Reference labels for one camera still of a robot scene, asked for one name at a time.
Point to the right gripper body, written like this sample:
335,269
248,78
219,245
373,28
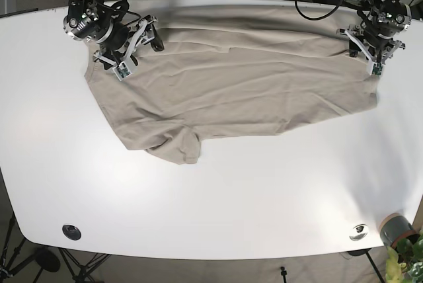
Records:
104,27

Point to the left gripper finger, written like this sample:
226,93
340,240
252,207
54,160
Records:
358,45
377,58

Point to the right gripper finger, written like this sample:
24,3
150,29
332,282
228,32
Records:
144,33
123,65

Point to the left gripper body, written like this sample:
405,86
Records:
379,26

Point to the beige khaki T-shirt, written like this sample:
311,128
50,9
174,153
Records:
229,73

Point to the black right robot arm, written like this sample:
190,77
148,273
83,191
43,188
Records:
129,20

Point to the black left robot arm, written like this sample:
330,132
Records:
352,4

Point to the grey plant pot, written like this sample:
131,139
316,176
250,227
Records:
394,228

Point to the silver table grommet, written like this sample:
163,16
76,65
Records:
358,232

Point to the black table grommet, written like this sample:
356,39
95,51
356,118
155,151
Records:
71,232

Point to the green potted plant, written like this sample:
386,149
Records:
404,263

